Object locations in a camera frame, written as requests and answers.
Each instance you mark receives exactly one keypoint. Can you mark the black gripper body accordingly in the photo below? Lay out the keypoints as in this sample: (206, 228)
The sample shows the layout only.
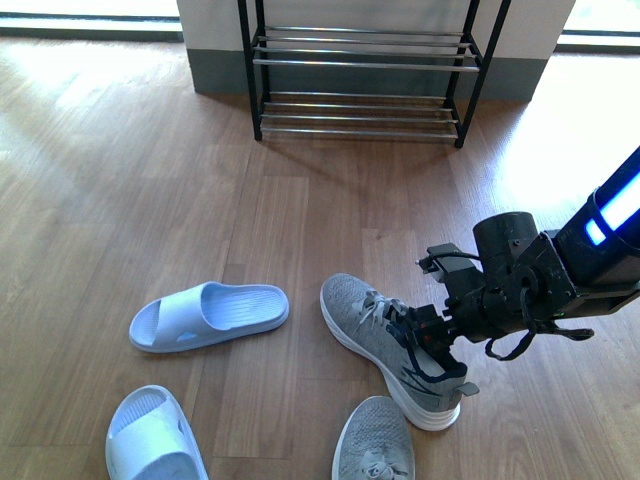
(527, 287)

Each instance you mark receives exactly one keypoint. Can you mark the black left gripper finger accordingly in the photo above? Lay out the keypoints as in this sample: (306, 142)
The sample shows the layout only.
(431, 331)

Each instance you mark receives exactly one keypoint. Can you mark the grey knit sneaker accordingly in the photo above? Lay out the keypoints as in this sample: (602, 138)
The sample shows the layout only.
(375, 443)
(428, 390)

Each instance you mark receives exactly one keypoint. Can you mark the black robot arm blue light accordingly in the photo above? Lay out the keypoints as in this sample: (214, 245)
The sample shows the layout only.
(599, 246)

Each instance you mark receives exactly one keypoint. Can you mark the black metal shoe rack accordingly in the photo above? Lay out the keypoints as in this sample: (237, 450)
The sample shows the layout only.
(412, 83)

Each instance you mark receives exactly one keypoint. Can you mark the light blue slide sandal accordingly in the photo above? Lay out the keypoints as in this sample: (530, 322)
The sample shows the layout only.
(207, 314)
(149, 437)

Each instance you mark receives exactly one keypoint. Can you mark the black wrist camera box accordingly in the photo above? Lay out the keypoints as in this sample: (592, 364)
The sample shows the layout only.
(453, 268)

